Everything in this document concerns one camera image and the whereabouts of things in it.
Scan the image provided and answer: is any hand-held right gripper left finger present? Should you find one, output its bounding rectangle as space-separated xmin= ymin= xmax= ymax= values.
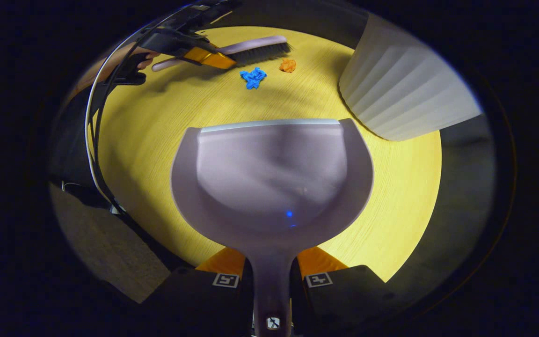
xmin=147 ymin=247 xmax=254 ymax=337

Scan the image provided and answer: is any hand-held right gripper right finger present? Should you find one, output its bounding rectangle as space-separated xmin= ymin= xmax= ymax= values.
xmin=290 ymin=246 xmax=421 ymax=337

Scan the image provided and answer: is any small pale pink broom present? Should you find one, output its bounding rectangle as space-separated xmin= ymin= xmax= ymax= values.
xmin=151 ymin=35 xmax=293 ymax=73

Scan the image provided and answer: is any blue paper trash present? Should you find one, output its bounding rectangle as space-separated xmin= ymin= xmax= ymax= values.
xmin=240 ymin=67 xmax=268 ymax=90

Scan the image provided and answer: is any pale pink dustpan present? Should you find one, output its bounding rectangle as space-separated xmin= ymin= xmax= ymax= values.
xmin=171 ymin=118 xmax=375 ymax=337

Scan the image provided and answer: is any white ribbed garbage bin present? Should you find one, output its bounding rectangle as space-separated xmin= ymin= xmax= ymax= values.
xmin=338 ymin=13 xmax=483 ymax=142

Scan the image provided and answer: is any yellow wooden desktop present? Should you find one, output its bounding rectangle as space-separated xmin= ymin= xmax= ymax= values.
xmin=93 ymin=25 xmax=443 ymax=284

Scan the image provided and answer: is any black and white cable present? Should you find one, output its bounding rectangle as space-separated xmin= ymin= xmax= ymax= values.
xmin=84 ymin=5 xmax=214 ymax=217

